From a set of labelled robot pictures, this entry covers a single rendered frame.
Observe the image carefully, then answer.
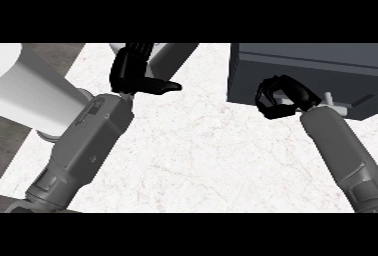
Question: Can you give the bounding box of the large white vessel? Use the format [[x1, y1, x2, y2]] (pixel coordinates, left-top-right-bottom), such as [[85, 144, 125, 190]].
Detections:
[[0, 42, 96, 144]]

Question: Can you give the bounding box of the dark grey drawer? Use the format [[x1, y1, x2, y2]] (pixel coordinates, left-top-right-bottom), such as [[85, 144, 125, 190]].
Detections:
[[226, 42, 378, 122]]

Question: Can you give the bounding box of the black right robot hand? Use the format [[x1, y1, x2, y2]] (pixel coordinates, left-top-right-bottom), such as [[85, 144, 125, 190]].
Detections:
[[253, 74, 325, 121]]

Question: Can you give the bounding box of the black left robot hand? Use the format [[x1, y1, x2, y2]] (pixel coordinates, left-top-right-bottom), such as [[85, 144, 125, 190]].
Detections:
[[108, 42, 185, 96]]

